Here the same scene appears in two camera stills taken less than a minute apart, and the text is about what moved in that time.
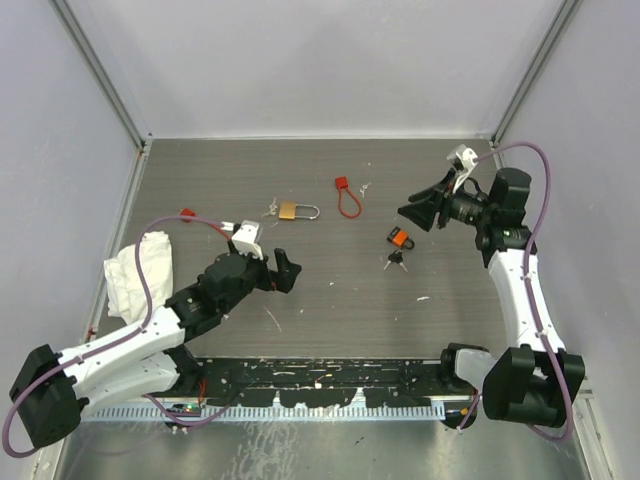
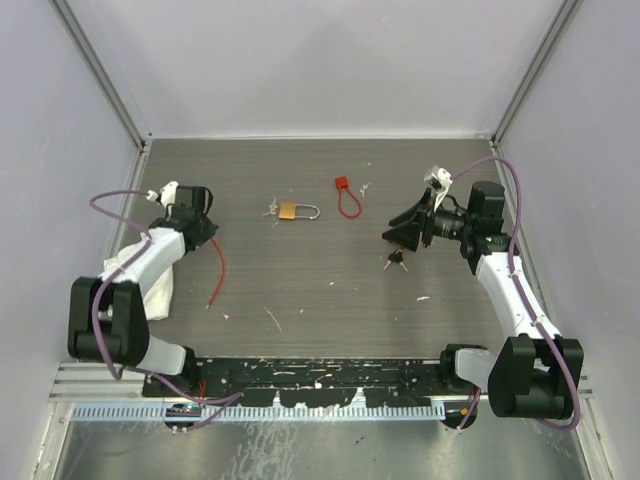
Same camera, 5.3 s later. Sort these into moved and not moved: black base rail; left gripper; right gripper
Moved: right gripper; left gripper
Not moved: black base rail
